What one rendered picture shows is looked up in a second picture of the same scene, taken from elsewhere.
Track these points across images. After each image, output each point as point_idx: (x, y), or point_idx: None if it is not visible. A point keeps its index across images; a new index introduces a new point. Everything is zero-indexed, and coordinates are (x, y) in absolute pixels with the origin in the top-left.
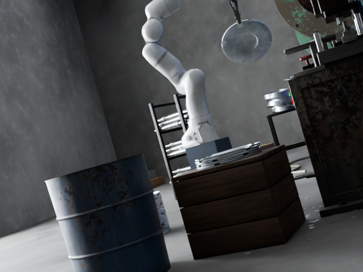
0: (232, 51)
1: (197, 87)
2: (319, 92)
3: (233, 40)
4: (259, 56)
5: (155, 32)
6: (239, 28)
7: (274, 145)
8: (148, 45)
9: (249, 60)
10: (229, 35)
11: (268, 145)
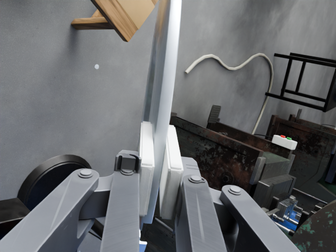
0: (158, 19)
1: None
2: None
3: (158, 43)
4: (142, 116)
5: None
6: (140, 126)
7: (123, 40)
8: None
9: (147, 76)
10: (163, 31)
11: (116, 29)
